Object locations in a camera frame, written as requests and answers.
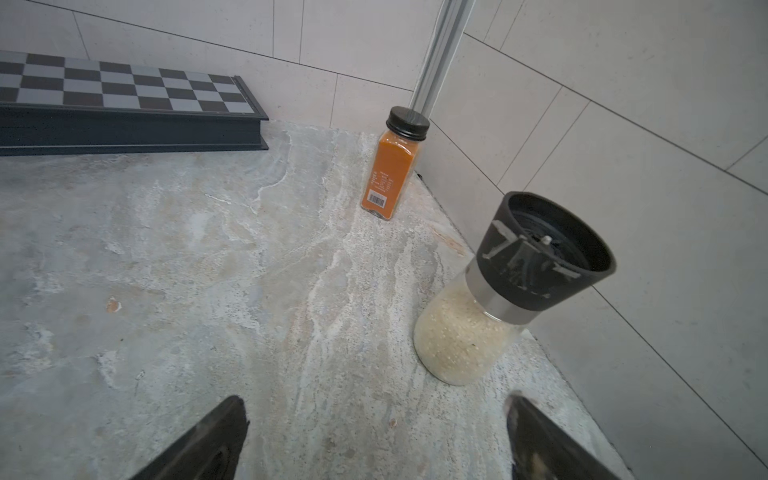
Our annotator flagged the black white chessboard box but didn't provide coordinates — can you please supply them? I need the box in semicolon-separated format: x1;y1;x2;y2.
1;51;269;156

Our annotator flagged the orange spice bottle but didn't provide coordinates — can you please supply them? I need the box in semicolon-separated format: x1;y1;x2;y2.
361;106;430;220

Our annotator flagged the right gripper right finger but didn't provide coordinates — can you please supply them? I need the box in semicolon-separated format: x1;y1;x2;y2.
505;393;618;480

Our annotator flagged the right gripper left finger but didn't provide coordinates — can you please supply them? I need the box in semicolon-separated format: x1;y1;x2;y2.
131;395;249;480

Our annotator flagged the white spice jar black lid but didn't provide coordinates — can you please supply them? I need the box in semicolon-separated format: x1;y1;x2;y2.
413;192;617;386

